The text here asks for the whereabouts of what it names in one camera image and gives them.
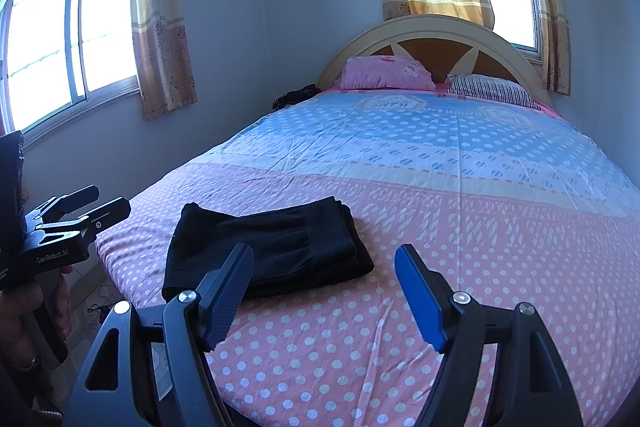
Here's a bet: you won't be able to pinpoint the black pants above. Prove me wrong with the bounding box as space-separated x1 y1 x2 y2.
162 197 374 300

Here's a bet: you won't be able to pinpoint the left hand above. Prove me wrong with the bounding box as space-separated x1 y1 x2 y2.
1 265 72 371

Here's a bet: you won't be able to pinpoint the pink blue polka-dot bedsheet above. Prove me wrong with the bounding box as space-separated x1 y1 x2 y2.
96 90 639 426

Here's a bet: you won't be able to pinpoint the side window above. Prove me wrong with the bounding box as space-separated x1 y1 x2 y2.
1 0 138 141

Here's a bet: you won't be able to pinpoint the side window curtain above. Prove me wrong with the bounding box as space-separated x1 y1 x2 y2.
130 0 198 121

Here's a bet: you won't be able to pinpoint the black cloth beside bed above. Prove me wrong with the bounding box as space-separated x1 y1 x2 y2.
272 83 321 110

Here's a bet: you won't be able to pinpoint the striped grey pillow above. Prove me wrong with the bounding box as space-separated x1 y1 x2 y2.
447 74 540 109

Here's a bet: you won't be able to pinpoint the yellow curtain right of window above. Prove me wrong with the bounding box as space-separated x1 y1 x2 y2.
538 0 572 96

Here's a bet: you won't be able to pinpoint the cream wooden headboard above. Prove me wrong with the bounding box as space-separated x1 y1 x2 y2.
317 15 550 105

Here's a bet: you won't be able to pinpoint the pink pillow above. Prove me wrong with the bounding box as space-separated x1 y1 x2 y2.
337 55 436 91

